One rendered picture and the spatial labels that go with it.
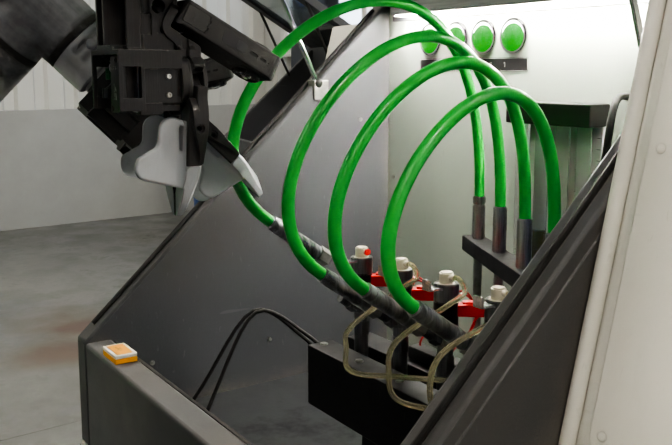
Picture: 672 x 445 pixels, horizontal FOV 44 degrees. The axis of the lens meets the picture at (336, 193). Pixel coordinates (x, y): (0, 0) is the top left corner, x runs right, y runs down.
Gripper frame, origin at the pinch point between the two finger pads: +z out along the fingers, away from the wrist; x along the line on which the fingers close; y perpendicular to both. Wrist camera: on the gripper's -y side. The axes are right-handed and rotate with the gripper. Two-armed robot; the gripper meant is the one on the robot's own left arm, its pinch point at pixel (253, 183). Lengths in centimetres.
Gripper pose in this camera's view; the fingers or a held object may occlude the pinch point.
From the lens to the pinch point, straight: 96.6
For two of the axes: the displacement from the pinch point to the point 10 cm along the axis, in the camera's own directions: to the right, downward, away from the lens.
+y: -6.2, 7.2, -2.9
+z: 7.0, 6.8, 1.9
